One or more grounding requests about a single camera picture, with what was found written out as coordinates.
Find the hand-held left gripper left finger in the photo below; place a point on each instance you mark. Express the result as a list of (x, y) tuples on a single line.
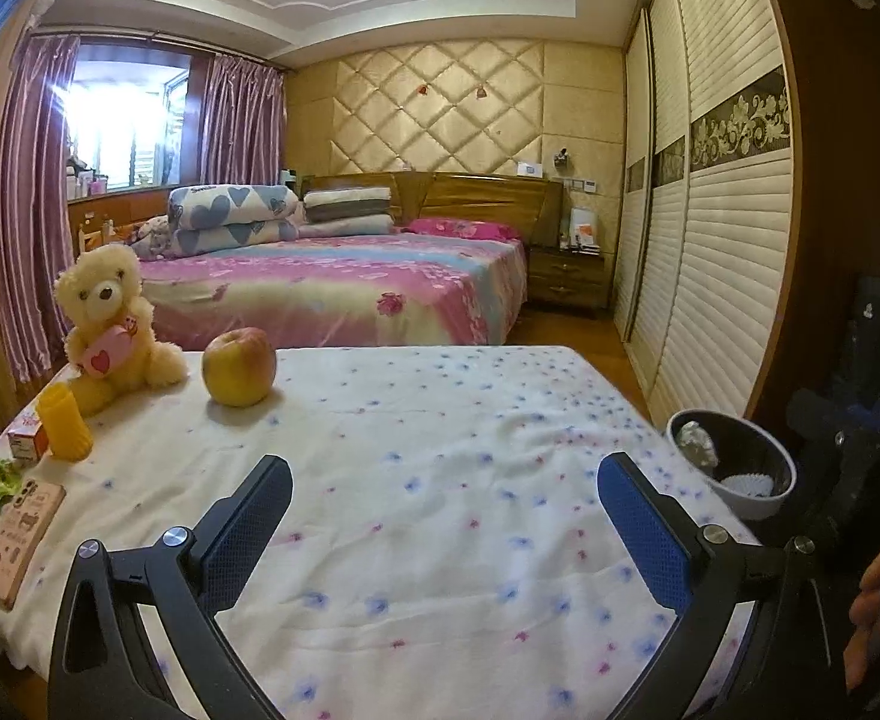
[(249, 525)]

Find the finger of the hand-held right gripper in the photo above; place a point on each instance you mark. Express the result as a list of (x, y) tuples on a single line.
[(845, 420)]

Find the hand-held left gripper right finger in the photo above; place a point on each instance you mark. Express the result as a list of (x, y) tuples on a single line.
[(646, 532)]

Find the white bin with black inside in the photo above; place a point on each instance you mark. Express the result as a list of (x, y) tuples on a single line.
[(770, 457)]

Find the white tissue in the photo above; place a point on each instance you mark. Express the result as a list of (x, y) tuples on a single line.
[(695, 446)]

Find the white spiky ball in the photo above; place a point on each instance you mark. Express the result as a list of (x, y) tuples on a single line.
[(746, 484)]

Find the white flower print blanket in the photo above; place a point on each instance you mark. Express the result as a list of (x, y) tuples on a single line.
[(425, 465)]

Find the yellow ribbed plastic cup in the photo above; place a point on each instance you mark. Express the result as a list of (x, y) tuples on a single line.
[(65, 424)]

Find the white slatted sliding wardrobe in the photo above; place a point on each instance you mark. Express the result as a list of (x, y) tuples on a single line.
[(717, 240)]

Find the pink phone case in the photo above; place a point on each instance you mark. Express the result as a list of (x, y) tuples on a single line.
[(20, 540)]

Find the small red white box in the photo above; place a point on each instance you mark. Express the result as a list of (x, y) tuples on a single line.
[(26, 441)]

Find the cream teddy bear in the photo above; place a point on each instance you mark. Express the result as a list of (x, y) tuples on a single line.
[(110, 315)]

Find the bed with pink floral sheet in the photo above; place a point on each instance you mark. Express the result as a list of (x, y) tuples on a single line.
[(335, 285)]

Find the wooden nightstand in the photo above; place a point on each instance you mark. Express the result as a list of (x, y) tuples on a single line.
[(567, 281)]

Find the purple patterned cloth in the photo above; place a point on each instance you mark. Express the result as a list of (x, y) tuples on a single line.
[(153, 236)]

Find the folded heart print quilt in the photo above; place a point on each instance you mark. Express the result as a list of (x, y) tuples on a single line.
[(230, 217)]

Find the white orange paper bag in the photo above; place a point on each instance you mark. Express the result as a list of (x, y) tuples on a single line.
[(582, 229)]

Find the white pillow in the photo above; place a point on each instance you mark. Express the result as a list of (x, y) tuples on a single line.
[(354, 227)]

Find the small wooden crib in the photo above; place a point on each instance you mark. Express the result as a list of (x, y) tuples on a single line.
[(98, 234)]

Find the grey striped pillow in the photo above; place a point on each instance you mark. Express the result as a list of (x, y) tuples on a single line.
[(346, 202)]

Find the pink pillow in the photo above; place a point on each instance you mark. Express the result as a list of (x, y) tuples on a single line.
[(462, 228)]

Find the wooden headboard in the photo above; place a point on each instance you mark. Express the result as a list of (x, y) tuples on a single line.
[(485, 199)]

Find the white tissue box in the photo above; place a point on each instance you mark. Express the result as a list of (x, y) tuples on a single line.
[(530, 170)]

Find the bottles on window sill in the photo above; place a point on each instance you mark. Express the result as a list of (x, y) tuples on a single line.
[(87, 180)]

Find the purple curtain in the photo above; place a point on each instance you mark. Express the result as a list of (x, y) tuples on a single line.
[(241, 120), (35, 202)]

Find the window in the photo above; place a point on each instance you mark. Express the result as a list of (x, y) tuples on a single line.
[(132, 120)]

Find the wall switch panel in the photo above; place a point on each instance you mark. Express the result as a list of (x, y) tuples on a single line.
[(581, 185)]

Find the wall lamp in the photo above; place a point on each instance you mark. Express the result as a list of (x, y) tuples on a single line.
[(562, 157)]

